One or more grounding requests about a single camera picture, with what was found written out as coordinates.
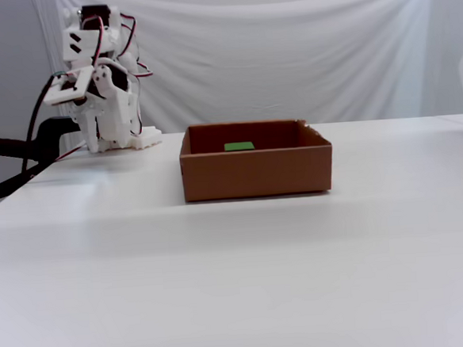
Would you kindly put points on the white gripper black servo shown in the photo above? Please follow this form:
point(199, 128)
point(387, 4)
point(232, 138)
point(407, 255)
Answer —
point(87, 119)

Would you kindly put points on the green cube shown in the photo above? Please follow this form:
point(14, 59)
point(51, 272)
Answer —
point(239, 146)

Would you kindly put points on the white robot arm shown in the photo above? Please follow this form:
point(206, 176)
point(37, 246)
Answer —
point(77, 45)

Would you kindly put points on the brown cardboard box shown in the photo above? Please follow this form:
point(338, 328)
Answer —
point(255, 172)

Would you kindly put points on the black clamp with red tip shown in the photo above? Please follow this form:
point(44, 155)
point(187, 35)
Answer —
point(47, 146)

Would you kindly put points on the white backdrop cloth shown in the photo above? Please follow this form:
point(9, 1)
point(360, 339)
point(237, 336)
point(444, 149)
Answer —
point(287, 58)

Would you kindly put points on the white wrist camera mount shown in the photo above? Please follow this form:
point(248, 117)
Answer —
point(67, 91)

